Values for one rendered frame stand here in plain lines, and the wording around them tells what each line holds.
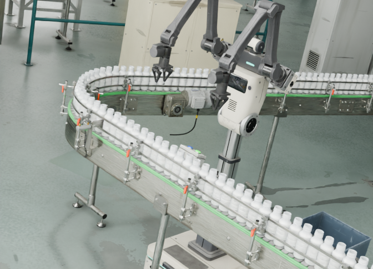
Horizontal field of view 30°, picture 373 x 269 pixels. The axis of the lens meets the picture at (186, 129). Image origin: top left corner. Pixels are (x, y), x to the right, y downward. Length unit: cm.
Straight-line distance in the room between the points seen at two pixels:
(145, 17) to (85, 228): 302
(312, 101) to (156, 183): 232
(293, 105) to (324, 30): 385
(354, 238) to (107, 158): 144
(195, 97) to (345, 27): 474
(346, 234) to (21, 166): 298
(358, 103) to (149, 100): 196
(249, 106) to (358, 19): 558
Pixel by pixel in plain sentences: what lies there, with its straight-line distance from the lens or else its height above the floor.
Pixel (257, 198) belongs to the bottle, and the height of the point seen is 116.
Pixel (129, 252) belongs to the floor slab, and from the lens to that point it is 489.
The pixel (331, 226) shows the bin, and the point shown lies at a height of 89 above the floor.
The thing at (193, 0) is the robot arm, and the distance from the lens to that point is 389.
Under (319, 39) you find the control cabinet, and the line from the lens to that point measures 947.
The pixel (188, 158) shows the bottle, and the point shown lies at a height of 115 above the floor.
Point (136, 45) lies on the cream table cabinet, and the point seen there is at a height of 59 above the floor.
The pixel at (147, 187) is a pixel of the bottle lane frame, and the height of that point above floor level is 89.
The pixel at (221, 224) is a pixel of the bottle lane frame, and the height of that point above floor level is 95.
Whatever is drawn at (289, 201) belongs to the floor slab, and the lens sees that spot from 613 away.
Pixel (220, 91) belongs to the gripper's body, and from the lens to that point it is 355.
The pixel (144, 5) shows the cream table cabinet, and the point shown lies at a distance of 745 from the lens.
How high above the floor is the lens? 259
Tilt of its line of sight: 21 degrees down
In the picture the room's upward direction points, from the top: 12 degrees clockwise
